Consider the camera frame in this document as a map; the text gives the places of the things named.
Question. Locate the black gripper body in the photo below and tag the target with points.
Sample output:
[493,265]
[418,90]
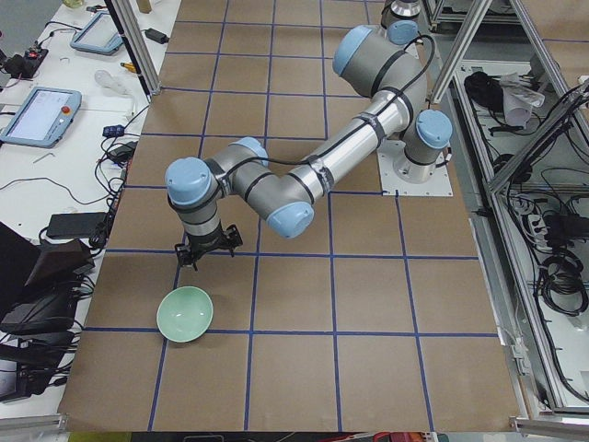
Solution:
[205,242]

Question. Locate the green bowl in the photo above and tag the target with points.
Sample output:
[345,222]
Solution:
[184,314]

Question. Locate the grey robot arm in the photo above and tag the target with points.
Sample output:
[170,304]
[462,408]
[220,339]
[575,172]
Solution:
[376,68]
[399,20]

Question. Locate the black power brick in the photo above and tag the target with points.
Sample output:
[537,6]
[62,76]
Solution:
[74,225]

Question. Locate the small blue device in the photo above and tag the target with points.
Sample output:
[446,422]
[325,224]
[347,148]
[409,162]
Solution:
[113,131]

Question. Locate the black laptop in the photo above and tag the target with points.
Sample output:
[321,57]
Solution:
[41,285]

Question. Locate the brass yellow tool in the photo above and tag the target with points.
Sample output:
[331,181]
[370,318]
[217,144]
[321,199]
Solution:
[129,67]

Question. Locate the near teach pendant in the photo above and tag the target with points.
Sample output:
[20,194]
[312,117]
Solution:
[43,118]

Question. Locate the teach pendant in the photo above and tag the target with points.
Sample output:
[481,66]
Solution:
[99,36]
[43,118]

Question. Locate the black power adapter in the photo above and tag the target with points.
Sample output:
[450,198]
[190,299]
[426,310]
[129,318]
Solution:
[156,36]

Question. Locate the far teach pendant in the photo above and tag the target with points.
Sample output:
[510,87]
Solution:
[99,36]

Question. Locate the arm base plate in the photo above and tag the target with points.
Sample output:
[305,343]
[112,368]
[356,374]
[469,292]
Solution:
[432,182]

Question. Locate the aluminium frame post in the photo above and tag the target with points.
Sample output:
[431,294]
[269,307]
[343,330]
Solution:
[128,28]

